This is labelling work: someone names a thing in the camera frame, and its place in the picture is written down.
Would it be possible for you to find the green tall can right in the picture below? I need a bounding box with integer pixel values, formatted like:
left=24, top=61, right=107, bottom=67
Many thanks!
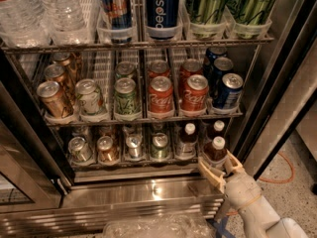
left=227, top=0, right=276, bottom=27

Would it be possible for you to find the green can rear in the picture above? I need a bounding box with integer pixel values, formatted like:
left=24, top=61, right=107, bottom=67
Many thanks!
left=115, top=61, right=136, bottom=80

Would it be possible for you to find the gold can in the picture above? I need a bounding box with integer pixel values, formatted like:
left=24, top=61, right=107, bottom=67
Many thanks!
left=52, top=53, right=82, bottom=83
left=37, top=81, right=73, bottom=119
left=96, top=136, right=119, bottom=163
left=45, top=63, right=75, bottom=104

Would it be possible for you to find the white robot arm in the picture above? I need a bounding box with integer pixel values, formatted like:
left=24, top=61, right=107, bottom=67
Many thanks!
left=198, top=152, right=308, bottom=238

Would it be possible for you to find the blue pepsi can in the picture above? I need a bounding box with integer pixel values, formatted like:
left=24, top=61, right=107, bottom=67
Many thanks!
left=208, top=57, right=234, bottom=98
left=203, top=47, right=227, bottom=76
left=213, top=73, right=244, bottom=109
left=146, top=0, right=179, bottom=40

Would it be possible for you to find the gold can bottom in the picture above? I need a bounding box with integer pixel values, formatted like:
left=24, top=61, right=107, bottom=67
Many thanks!
left=96, top=136, right=119, bottom=163

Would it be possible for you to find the green tall can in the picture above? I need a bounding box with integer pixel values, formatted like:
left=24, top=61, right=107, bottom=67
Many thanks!
left=227, top=0, right=276, bottom=27
left=186, top=0, right=226, bottom=39

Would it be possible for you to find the stainless fridge door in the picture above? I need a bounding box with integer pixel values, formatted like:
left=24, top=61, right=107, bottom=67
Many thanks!
left=231, top=0, right=317, bottom=179

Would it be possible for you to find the red coke can front right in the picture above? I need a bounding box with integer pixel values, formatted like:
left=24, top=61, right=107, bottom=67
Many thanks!
left=181, top=74, right=209, bottom=111

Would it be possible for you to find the red coke can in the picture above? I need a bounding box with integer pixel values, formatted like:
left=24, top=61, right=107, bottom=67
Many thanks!
left=179, top=59, right=202, bottom=86
left=149, top=76, right=173, bottom=114
left=148, top=59, right=170, bottom=78
left=181, top=74, right=209, bottom=111

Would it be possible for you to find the silver can bottom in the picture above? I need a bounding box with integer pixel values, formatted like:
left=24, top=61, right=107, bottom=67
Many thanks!
left=126, top=134, right=142, bottom=159

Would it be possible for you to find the gold can rear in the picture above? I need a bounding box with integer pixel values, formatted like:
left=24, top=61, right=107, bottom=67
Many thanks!
left=52, top=53, right=82, bottom=83

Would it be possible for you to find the red coke can front left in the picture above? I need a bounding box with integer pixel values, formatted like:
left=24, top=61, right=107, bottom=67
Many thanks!
left=149, top=76, right=173, bottom=114

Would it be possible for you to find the blue pepsi can rear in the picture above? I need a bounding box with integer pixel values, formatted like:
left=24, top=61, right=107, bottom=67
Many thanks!
left=203, top=47, right=227, bottom=76

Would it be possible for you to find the red bull can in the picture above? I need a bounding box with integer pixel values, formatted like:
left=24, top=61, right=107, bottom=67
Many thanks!
left=97, top=0, right=132, bottom=44

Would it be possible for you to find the gold can front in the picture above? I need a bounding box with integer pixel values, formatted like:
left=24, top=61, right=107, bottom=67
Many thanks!
left=37, top=81, right=73, bottom=119

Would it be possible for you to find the brown tea bottle left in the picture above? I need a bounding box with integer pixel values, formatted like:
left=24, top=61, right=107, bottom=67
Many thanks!
left=175, top=123, right=198, bottom=160

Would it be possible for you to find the gold can middle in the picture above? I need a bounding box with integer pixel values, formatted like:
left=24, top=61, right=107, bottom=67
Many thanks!
left=45, top=63, right=75, bottom=104

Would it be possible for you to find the white green can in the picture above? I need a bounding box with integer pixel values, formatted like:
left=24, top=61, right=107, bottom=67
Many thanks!
left=68, top=136, right=92, bottom=163
left=75, top=78, right=106, bottom=116

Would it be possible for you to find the blue pepsi can front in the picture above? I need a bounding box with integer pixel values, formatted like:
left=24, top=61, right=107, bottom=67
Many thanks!
left=213, top=73, right=244, bottom=109

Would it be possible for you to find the red coke can rear left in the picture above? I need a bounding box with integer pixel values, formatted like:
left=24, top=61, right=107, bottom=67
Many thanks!
left=148, top=59, right=170, bottom=78

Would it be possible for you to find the green tall can left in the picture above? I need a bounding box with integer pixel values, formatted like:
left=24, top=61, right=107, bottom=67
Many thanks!
left=186, top=0, right=226, bottom=39

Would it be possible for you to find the clear water bottle left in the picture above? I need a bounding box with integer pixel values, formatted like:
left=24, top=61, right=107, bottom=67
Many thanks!
left=0, top=0, right=50, bottom=48

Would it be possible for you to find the red coke can rear right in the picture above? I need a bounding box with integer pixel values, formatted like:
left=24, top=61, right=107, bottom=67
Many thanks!
left=179, top=59, right=202, bottom=86

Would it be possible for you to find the green can front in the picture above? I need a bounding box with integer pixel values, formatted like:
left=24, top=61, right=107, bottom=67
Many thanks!
left=115, top=77, right=139, bottom=115

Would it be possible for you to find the clear water bottle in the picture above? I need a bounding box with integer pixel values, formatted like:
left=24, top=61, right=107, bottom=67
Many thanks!
left=42, top=0, right=91, bottom=46
left=0, top=0, right=50, bottom=48

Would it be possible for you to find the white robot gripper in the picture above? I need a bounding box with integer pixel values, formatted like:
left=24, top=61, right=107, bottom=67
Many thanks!
left=198, top=152, right=284, bottom=238

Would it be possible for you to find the brown tea bottle white cap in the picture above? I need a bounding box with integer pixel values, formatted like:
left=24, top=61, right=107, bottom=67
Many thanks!
left=202, top=136, right=227, bottom=169

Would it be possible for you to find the rear brown tea bottle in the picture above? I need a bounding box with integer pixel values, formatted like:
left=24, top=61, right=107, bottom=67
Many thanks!
left=207, top=120, right=225, bottom=140

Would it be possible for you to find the white green can bottom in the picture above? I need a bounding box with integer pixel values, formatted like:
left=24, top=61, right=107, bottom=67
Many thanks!
left=68, top=136, right=92, bottom=163

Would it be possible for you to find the blue floor tape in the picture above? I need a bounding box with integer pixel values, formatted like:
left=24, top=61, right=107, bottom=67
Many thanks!
left=207, top=217, right=236, bottom=238

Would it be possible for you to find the left glass fridge door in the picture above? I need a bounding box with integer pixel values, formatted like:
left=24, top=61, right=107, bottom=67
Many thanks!
left=0, top=122, right=61, bottom=213

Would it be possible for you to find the blue pepsi can top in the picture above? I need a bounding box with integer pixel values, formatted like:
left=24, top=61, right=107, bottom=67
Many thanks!
left=146, top=0, right=179, bottom=40

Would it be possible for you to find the clear water bottle right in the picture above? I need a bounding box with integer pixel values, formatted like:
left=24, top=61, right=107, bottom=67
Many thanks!
left=42, top=0, right=91, bottom=46

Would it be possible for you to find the clear plastic bag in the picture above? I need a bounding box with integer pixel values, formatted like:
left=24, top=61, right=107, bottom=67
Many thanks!
left=102, top=214, right=216, bottom=238

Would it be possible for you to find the blue pepsi can middle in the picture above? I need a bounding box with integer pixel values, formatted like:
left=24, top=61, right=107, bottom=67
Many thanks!
left=208, top=57, right=234, bottom=98

